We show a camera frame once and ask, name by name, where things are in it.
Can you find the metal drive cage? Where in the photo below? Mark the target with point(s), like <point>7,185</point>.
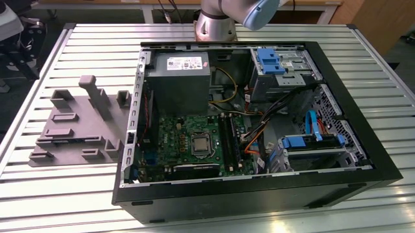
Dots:
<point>291,80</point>

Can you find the blue disk carrier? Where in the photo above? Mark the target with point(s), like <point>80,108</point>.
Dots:
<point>266,58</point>

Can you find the blue card latch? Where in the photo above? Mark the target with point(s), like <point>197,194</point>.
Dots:
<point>132,173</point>

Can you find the white framed wooden desk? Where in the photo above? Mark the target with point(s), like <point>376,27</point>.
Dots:
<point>147,13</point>

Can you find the black PC case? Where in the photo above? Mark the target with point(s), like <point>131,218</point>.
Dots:
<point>227,201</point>

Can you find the grey power supply unit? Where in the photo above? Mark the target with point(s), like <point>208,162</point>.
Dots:
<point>177,92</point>

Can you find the metal disk bay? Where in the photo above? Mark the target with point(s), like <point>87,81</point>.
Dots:
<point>311,151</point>

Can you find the hard disk in blue carrier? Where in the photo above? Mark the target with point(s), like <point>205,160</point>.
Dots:
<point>292,142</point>

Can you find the black RAM slot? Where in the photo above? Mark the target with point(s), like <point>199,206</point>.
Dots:
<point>223,140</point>

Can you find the blue RAM stick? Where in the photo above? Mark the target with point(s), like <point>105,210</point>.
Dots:
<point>75,141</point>

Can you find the blue expansion slot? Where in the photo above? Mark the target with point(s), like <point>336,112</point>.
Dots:
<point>151,157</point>

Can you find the silver CPU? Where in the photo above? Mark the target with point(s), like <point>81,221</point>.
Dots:
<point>200,144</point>

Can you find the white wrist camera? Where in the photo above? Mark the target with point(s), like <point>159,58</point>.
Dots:
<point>9,21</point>

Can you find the wooden cabinet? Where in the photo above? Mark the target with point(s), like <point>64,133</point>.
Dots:
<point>382,21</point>

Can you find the grey parts rack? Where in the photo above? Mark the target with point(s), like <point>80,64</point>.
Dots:
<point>80,121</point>

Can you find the green motherboard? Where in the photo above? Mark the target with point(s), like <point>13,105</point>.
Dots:
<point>171,136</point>

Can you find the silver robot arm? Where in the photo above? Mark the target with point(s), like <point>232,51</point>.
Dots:
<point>213,26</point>

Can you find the black graphics card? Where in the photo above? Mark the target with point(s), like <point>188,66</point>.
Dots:
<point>193,170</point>

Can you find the grey floor stand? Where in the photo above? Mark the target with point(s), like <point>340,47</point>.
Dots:
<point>4,86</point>

